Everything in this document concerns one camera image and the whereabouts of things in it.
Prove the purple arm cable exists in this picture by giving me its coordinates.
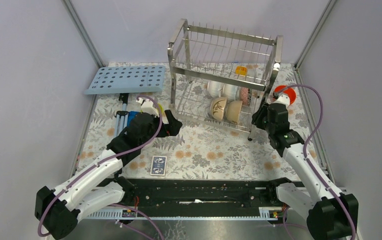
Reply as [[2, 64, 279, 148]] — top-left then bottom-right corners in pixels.
[[37, 95, 164, 238], [273, 84, 358, 240]]

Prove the orange bowl front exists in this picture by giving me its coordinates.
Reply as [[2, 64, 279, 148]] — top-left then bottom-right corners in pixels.
[[274, 85, 297, 105]]

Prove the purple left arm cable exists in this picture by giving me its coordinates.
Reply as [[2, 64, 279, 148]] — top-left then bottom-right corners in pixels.
[[37, 95, 164, 238]]

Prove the light blue cable duct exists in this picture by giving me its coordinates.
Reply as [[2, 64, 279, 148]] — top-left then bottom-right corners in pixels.
[[86, 207, 280, 221]]

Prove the small yellow cup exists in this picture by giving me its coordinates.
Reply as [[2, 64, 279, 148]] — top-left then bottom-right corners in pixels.
[[235, 66, 248, 76]]

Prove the patterned beige ceramic bowl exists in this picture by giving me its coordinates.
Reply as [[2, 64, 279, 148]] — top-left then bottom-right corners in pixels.
[[209, 96, 227, 121]]

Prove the red floral patterned cup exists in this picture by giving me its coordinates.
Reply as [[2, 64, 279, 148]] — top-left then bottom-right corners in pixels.
[[239, 87, 252, 106]]

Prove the white ribbed bowl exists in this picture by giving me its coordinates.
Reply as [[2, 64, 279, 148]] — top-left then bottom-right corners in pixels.
[[207, 80, 224, 98], [222, 84, 240, 101]]

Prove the light blue perforated tray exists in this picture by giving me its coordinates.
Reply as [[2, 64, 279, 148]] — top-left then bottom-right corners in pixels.
[[84, 65, 166, 95]]

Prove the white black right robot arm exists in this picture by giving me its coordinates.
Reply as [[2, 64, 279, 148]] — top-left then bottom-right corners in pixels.
[[252, 102, 359, 240]]

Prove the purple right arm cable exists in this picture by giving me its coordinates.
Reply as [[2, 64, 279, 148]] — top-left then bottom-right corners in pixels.
[[273, 84, 358, 240]]

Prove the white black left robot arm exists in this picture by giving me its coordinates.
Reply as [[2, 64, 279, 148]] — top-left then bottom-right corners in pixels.
[[34, 110, 183, 240]]

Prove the blue playing card deck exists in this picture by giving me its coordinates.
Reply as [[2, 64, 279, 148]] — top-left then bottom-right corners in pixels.
[[150, 156, 167, 176]]

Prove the stainless steel dish rack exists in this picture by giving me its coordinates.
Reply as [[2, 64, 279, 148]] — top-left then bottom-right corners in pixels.
[[167, 18, 284, 141]]

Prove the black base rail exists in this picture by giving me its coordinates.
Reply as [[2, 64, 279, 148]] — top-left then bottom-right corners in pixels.
[[109, 177, 303, 218]]

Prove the light blue folded tripod stand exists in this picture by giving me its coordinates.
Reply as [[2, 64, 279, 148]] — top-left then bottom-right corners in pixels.
[[114, 93, 129, 137]]

